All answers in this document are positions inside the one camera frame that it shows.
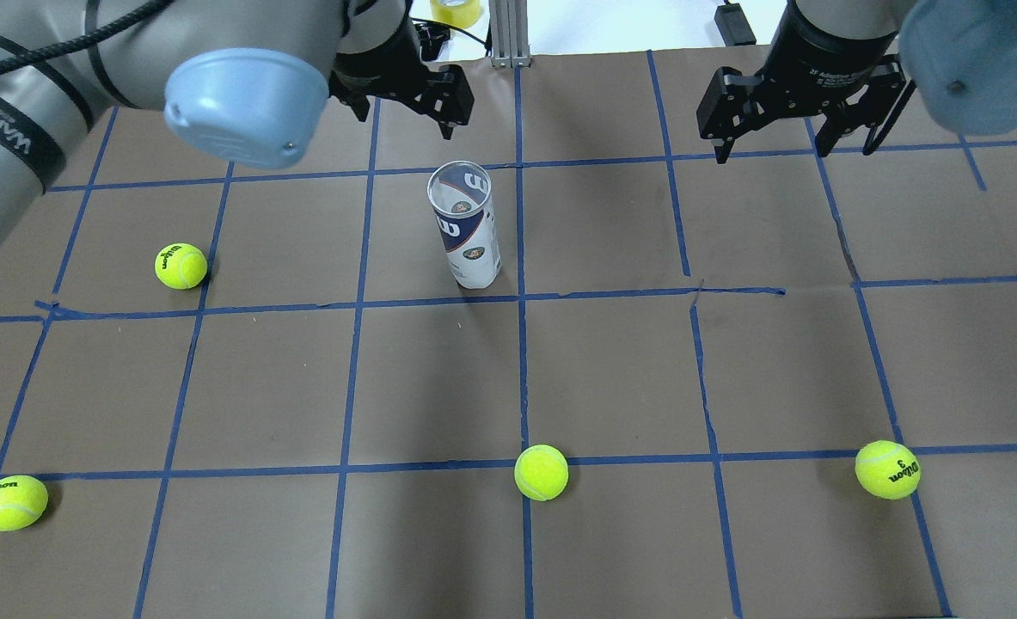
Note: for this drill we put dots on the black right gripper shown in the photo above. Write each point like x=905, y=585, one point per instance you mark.
x=828, y=50

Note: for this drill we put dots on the black power adapter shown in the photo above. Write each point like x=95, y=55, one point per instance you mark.
x=733, y=25

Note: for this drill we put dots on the yellow tape roll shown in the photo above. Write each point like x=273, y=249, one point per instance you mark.
x=458, y=13

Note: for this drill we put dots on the tennis ball front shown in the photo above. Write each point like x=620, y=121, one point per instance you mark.
x=181, y=266

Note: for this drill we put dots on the tennis ball near base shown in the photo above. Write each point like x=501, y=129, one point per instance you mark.
x=541, y=473
x=23, y=500

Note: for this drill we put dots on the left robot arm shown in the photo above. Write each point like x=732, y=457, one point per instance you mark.
x=245, y=81

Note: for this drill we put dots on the clear tennis ball can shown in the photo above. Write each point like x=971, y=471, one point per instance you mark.
x=460, y=194

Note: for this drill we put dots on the aluminium frame post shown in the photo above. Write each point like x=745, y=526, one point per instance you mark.
x=508, y=27

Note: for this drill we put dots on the tennis ball centre back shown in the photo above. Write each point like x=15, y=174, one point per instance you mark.
x=887, y=470

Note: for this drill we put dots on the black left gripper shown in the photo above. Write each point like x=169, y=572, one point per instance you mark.
x=382, y=53

